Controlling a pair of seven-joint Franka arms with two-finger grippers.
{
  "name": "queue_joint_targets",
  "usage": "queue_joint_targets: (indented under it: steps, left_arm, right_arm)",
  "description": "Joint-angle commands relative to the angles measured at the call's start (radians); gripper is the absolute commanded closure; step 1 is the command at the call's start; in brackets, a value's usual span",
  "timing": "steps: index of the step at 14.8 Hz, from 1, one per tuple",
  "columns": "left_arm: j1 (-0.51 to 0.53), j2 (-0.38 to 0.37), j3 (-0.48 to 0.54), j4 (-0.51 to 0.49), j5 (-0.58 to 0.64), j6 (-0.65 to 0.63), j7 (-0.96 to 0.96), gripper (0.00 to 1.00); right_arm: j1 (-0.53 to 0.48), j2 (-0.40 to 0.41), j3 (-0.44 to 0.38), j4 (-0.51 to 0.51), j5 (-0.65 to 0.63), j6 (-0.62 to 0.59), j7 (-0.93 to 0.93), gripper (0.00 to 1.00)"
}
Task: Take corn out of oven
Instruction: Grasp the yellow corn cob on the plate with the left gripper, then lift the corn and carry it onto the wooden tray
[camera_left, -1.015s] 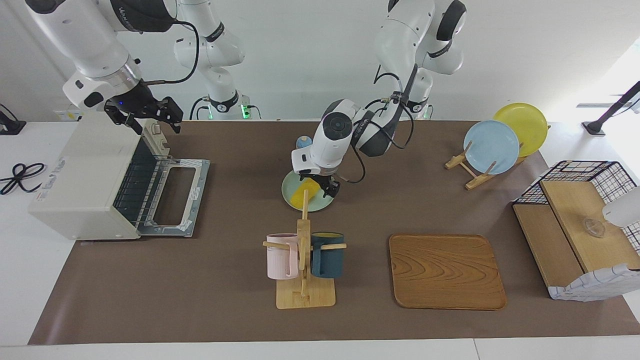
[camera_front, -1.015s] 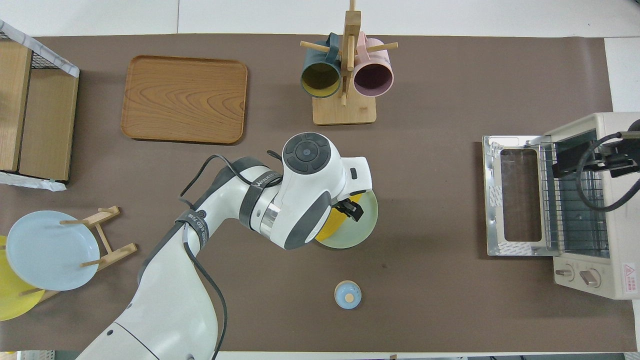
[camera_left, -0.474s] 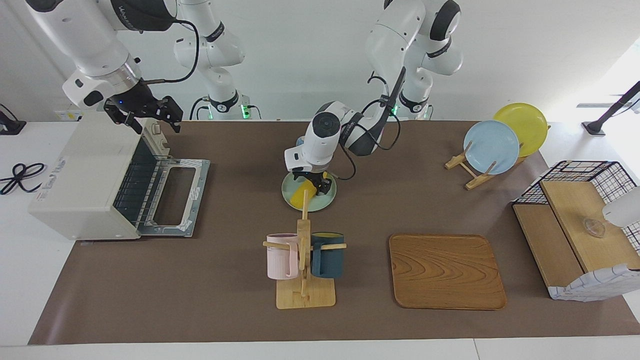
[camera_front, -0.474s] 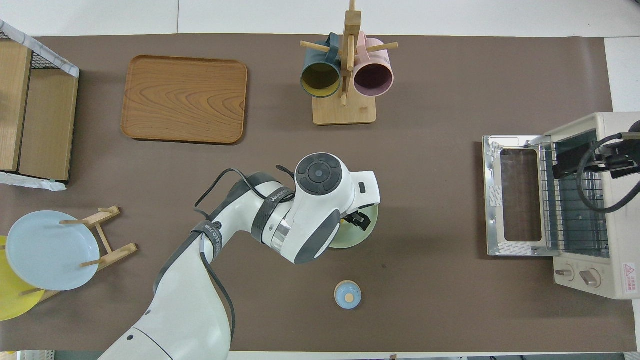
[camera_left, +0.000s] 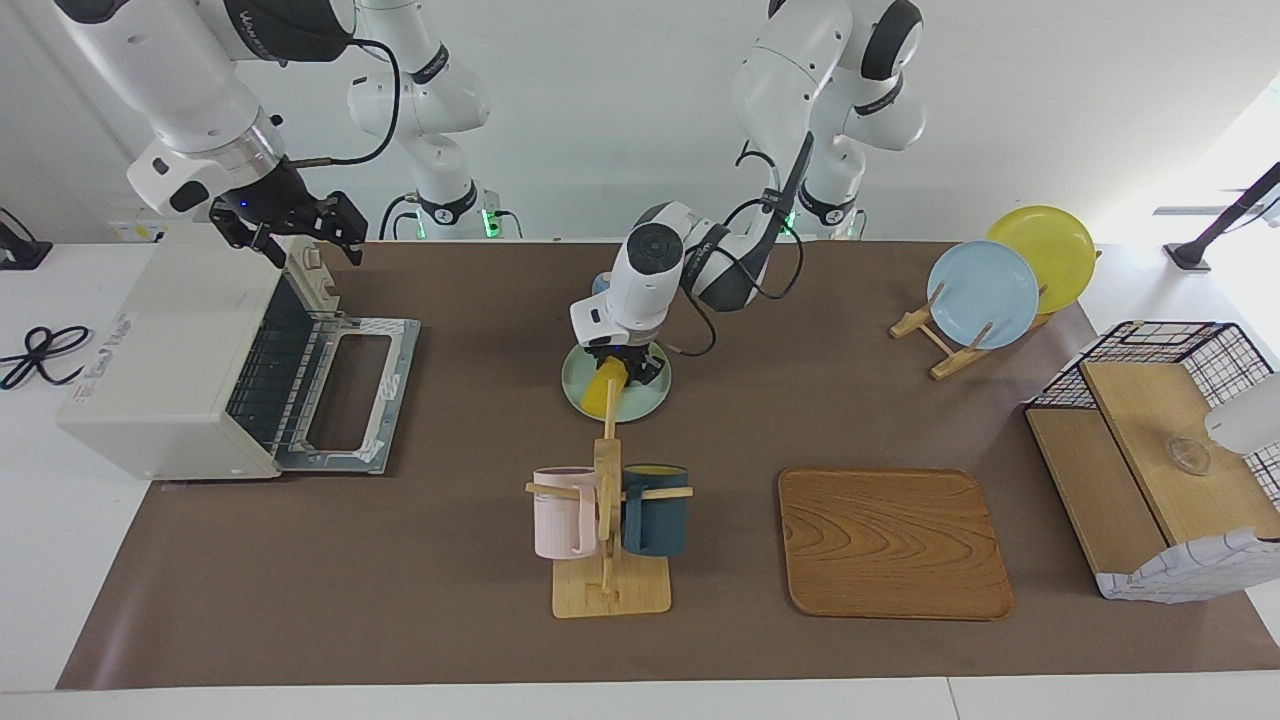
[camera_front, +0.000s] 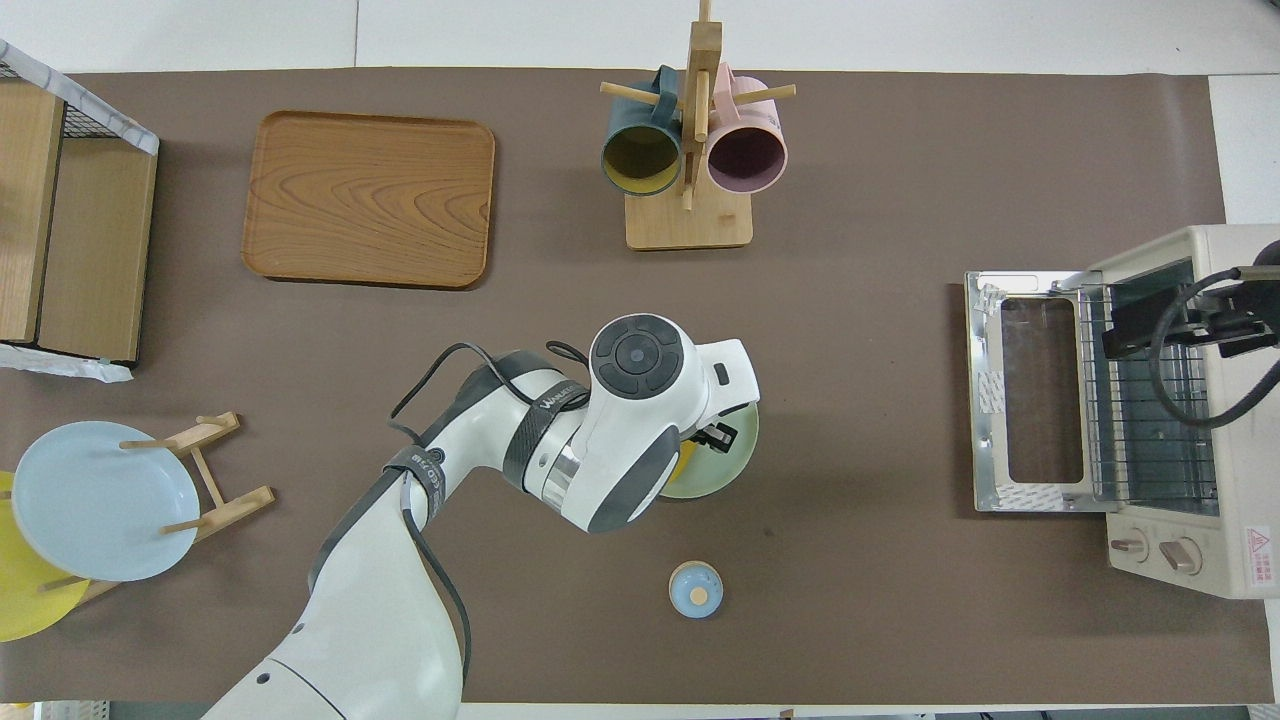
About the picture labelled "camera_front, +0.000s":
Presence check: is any black wire basket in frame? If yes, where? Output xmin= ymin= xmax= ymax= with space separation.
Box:
xmin=0 ymin=60 xmax=129 ymax=143

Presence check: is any wooden plate rack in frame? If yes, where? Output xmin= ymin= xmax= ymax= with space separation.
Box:
xmin=40 ymin=411 xmax=276 ymax=606

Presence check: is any yellow plate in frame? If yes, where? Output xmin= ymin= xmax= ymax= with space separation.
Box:
xmin=0 ymin=470 xmax=91 ymax=643

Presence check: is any glass oven door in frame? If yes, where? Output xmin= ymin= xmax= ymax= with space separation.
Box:
xmin=965 ymin=270 xmax=1106 ymax=514

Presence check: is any wooden mug tree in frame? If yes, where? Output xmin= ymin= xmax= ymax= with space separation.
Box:
xmin=600 ymin=0 xmax=798 ymax=251

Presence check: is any light blue plate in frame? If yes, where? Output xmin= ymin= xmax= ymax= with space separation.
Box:
xmin=11 ymin=421 xmax=201 ymax=583

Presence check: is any pale green plate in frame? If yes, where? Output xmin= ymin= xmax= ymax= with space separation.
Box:
xmin=660 ymin=400 xmax=761 ymax=501

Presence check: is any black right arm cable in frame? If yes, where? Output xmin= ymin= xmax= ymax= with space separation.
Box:
xmin=1150 ymin=268 xmax=1280 ymax=429

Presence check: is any beige toaster oven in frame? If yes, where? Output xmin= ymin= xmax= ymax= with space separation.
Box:
xmin=1078 ymin=225 xmax=1280 ymax=601

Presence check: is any brown table mat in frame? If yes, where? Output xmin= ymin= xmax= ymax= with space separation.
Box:
xmin=0 ymin=68 xmax=1276 ymax=704

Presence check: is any pink mug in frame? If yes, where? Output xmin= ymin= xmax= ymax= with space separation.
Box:
xmin=706 ymin=62 xmax=790 ymax=196

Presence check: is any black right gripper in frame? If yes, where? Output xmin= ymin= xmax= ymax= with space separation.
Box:
xmin=1103 ymin=268 xmax=1280 ymax=359

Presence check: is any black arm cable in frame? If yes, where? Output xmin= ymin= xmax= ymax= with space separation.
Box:
xmin=388 ymin=342 xmax=591 ymax=691
xmin=1150 ymin=268 xmax=1280 ymax=429

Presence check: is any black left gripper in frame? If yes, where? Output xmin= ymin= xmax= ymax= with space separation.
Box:
xmin=683 ymin=420 xmax=741 ymax=456

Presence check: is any small blue round lid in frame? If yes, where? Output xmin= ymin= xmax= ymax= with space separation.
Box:
xmin=668 ymin=561 xmax=724 ymax=620

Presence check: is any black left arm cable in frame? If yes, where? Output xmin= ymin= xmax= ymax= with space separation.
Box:
xmin=388 ymin=342 xmax=591 ymax=691

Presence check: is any metal oven wire rack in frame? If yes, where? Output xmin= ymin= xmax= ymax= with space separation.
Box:
xmin=1080 ymin=285 xmax=1219 ymax=501

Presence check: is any dark blue mug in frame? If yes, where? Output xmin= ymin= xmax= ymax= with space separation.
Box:
xmin=601 ymin=66 xmax=684 ymax=198

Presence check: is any wooden serving tray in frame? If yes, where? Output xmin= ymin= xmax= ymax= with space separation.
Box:
xmin=242 ymin=110 xmax=497 ymax=291

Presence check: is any wooden shelf box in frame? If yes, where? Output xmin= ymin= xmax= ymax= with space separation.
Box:
xmin=0 ymin=40 xmax=161 ymax=384

